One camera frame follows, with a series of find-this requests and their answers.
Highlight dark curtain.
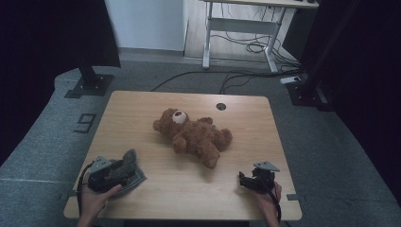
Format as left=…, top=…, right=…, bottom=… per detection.
left=282, top=0, right=401, bottom=206
left=0, top=0, right=122, bottom=165

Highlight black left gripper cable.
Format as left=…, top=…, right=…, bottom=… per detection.
left=76, top=161, right=96, bottom=216

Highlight white metal frame desk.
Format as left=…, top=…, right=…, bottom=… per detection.
left=198, top=0, right=320, bottom=74

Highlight person's right hand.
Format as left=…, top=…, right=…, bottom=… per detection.
left=252, top=182, right=283, bottom=212

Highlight long black floor cable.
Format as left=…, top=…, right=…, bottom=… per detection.
left=149, top=69, right=301, bottom=93

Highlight bundle of black cables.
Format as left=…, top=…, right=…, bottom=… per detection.
left=210, top=3, right=301, bottom=69

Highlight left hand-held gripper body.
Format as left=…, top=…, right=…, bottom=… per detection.
left=87, top=154, right=130, bottom=194

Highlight brown teddy bear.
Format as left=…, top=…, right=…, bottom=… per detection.
left=152, top=108, right=234, bottom=169

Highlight black metal stand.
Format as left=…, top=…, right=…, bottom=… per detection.
left=285, top=0, right=362, bottom=113
left=64, top=58, right=114, bottom=99

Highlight person's left hand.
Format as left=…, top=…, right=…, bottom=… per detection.
left=79, top=183, right=123, bottom=218

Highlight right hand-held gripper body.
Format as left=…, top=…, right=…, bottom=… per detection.
left=250, top=161, right=281, bottom=194

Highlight white power strip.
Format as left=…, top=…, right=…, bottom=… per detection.
left=279, top=76, right=303, bottom=85

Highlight short black floor cable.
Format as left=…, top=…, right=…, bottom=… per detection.
left=218, top=73, right=256, bottom=95

